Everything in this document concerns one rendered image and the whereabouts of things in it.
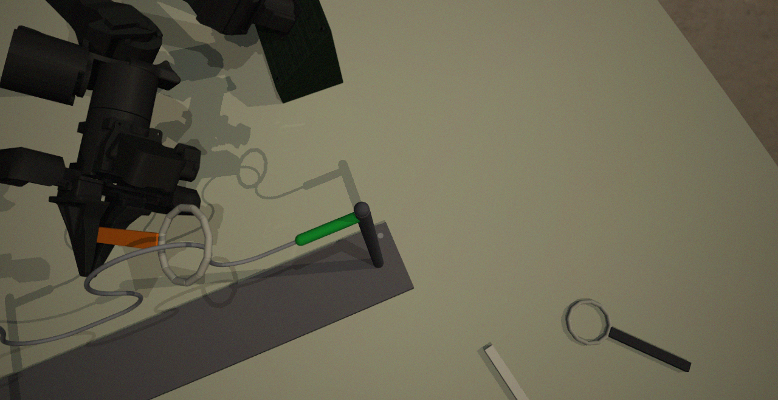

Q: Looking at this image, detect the grey ring with black handle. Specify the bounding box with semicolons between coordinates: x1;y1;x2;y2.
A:
566;300;691;372

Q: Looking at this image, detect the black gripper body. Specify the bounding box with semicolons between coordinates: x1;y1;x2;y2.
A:
0;108;201;214

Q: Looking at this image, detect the grey loop with orange handle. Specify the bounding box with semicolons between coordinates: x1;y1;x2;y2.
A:
97;204;213;286

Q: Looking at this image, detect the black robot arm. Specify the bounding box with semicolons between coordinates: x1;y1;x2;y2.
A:
0;0;302;193

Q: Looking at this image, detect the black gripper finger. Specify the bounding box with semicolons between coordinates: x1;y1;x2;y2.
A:
49;196;110;277
91;205;152;273

